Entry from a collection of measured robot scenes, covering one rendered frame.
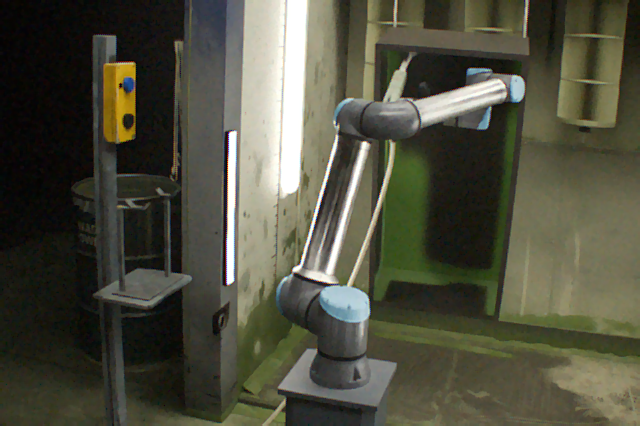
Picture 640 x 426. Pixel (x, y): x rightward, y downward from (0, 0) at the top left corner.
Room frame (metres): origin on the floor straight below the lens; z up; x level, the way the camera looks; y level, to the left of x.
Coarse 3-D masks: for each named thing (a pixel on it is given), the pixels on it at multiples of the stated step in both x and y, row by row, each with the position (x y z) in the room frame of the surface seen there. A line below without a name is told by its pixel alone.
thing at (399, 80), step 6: (408, 54) 2.99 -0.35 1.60; (408, 60) 2.96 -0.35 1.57; (402, 66) 2.89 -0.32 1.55; (396, 72) 2.82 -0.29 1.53; (402, 72) 2.81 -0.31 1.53; (396, 78) 2.77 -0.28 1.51; (402, 78) 2.77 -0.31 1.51; (390, 84) 2.72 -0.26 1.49; (396, 84) 2.72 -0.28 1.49; (402, 84) 2.74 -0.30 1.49; (390, 90) 2.67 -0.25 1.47; (396, 90) 2.67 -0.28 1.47; (402, 90) 2.73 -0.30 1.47; (390, 96) 2.59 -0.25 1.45; (396, 96) 2.63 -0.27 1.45
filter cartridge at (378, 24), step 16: (368, 0) 4.26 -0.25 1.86; (384, 0) 4.14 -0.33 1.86; (400, 0) 4.11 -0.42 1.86; (416, 0) 4.14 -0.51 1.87; (368, 16) 4.25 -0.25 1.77; (384, 16) 4.15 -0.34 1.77; (400, 16) 4.12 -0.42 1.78; (416, 16) 4.15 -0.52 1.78; (368, 32) 4.23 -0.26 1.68; (384, 32) 4.13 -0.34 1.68; (368, 48) 4.22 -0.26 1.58; (368, 64) 4.21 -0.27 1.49; (368, 80) 4.20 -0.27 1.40; (368, 96) 4.20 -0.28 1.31
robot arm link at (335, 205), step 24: (336, 120) 2.28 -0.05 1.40; (360, 120) 2.19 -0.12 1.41; (336, 144) 2.24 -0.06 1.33; (360, 144) 2.22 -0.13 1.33; (336, 168) 2.21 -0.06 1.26; (360, 168) 2.22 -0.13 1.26; (336, 192) 2.19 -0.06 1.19; (336, 216) 2.17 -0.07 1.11; (312, 240) 2.18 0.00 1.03; (336, 240) 2.17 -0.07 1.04; (312, 264) 2.15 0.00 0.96; (336, 264) 2.18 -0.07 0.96; (288, 288) 2.17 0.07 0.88; (312, 288) 2.11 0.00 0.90; (288, 312) 2.13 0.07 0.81
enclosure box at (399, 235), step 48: (384, 48) 2.88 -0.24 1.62; (432, 48) 2.83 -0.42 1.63; (480, 48) 2.83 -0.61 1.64; (528, 48) 2.85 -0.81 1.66; (384, 96) 3.16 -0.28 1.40; (384, 144) 3.25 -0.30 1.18; (432, 144) 3.27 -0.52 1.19; (480, 144) 3.21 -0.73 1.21; (432, 192) 3.31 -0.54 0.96; (480, 192) 3.25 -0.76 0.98; (384, 240) 3.42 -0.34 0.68; (432, 240) 3.36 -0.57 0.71; (480, 240) 3.30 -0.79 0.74; (384, 288) 3.26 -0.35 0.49; (432, 288) 3.25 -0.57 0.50; (480, 288) 3.25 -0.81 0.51
